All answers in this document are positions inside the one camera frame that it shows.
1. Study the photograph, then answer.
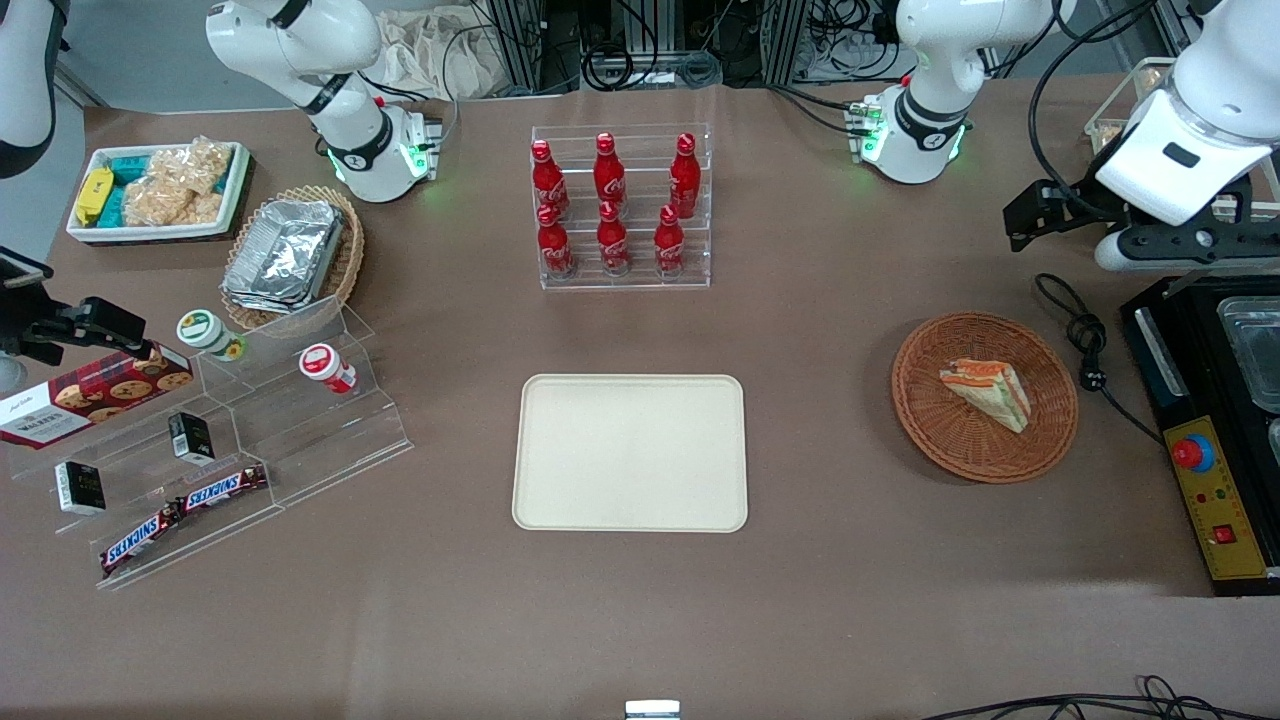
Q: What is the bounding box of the black power cable with plug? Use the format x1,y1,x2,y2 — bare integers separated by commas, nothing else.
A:
1032,271,1167,447

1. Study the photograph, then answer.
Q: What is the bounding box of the clear glass pan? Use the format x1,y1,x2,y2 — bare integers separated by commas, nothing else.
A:
1214,296,1280,414

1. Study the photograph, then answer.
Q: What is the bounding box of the black base cable bundle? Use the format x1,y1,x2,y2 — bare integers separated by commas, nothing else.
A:
768,82,873,138

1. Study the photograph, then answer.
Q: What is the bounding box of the clear acrylic step shelf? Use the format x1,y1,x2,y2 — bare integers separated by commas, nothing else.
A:
10,295,415,593

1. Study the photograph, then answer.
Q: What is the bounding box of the beige rectangular tray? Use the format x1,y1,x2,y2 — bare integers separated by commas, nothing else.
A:
511,373,750,534

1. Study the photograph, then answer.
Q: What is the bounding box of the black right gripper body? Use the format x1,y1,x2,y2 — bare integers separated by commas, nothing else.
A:
0,288,67,367

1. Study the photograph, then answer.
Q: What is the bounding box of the green lid yogurt cup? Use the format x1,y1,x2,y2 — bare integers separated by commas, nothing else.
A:
177,309,249,364

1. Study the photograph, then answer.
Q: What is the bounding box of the silver foil container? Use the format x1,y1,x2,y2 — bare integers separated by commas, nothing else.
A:
221,199,347,307

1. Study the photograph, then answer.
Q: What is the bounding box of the yellow snack pack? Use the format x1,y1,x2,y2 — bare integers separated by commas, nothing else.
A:
75,167,115,227

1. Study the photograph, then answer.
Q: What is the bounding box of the coiled black cable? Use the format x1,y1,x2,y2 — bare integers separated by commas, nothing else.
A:
583,44,723,93

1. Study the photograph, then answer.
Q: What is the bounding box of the beige cloth bag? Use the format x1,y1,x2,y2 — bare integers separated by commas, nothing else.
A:
374,8,501,102

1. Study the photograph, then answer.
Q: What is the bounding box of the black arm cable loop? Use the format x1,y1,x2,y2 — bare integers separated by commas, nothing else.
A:
1027,0,1196,206

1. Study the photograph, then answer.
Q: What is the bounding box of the Snickers chocolate bar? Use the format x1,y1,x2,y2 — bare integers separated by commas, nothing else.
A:
178,464,270,513
99,504,183,578

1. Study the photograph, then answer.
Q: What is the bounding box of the thin black cable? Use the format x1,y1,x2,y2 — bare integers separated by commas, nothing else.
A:
918,674,1280,720

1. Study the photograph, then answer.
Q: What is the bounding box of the red tartan Walkers cookie box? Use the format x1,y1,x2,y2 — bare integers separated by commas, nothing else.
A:
0,343,195,452

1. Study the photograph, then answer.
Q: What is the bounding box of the black appliance with yellow panel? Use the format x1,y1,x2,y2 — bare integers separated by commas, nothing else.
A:
1119,268,1280,599

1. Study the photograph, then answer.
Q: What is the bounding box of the small black box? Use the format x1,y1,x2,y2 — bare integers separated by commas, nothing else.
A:
167,411,215,467
55,460,107,517

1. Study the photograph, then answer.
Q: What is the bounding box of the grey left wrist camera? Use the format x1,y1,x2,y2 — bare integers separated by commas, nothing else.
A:
1094,232,1280,274

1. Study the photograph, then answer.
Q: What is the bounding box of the brown round wicker basket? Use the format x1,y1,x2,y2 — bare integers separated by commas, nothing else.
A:
890,311,1080,486

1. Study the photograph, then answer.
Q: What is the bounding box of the clear rice cracker bag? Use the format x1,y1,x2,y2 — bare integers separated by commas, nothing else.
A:
150,137,234,193
124,176,225,227

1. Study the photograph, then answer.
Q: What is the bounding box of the clear acrylic bottle rack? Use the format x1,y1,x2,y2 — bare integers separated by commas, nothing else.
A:
529,122,714,292

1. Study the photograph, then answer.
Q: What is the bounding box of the light oval wicker basket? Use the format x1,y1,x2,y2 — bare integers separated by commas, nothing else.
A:
219,185,367,337

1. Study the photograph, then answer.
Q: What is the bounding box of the aluminium frame post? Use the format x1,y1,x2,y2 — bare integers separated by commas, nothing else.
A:
484,0,547,97
758,0,813,87

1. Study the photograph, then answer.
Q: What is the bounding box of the red lid yogurt cup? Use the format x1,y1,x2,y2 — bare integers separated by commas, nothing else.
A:
298,343,359,395

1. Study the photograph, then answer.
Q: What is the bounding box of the red Coca-Cola bottle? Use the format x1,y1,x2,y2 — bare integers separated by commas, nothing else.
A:
653,204,688,278
529,139,570,217
596,200,632,278
667,132,702,218
593,131,628,207
536,204,576,280

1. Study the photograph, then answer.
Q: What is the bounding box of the white rectangular snack bin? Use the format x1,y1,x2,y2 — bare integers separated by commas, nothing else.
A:
65,140,253,247

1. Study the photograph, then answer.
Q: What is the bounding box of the wrapped triangle sandwich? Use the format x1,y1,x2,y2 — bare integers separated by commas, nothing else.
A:
937,357,1032,435

